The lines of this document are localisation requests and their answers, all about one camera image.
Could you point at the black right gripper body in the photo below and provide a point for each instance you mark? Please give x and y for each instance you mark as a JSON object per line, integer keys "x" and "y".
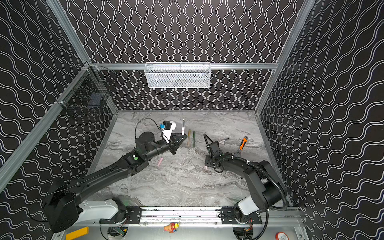
{"x": 214, "y": 149}

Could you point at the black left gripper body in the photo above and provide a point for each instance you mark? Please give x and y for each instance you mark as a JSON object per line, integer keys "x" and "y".
{"x": 173, "y": 145}

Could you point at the tan pen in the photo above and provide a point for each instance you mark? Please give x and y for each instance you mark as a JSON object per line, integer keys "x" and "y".
{"x": 189, "y": 138}

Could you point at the green pen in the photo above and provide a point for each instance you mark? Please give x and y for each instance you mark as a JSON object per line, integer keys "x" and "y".
{"x": 194, "y": 139}

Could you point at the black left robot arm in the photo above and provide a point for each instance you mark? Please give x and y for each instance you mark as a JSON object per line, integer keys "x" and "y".
{"x": 62, "y": 203}

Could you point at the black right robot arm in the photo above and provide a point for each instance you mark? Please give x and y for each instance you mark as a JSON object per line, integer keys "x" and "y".
{"x": 266, "y": 190}

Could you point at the red yellow toy figure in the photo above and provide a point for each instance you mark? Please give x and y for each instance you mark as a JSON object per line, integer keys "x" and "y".
{"x": 172, "y": 227}

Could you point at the white wire mesh basket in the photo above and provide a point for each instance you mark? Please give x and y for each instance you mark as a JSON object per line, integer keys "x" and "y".
{"x": 178, "y": 75}

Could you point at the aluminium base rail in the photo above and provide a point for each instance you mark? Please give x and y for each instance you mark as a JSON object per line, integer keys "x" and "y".
{"x": 186, "y": 217}

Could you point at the black wire basket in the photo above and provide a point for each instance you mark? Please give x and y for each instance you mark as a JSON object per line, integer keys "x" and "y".
{"x": 88, "y": 100}

